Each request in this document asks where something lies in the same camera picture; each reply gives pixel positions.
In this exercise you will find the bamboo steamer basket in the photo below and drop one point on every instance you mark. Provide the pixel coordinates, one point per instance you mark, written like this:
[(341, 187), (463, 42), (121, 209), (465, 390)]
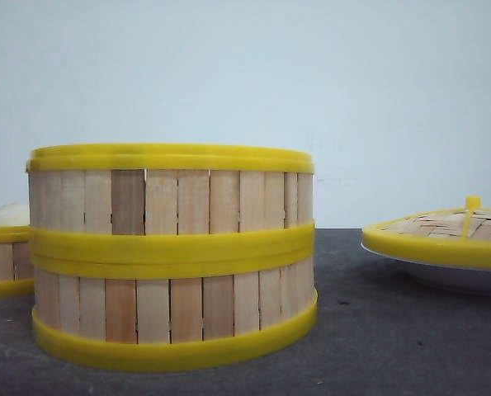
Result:
[(140, 211), (16, 270), (177, 324)]

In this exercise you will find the woven bamboo steamer lid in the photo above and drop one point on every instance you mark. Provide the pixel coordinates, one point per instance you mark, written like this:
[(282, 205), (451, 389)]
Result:
[(457, 238)]

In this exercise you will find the white plate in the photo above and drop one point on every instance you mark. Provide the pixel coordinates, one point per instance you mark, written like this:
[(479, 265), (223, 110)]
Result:
[(465, 280)]

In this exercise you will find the large white bun left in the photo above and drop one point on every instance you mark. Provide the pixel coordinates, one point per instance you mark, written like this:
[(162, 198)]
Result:
[(14, 214)]

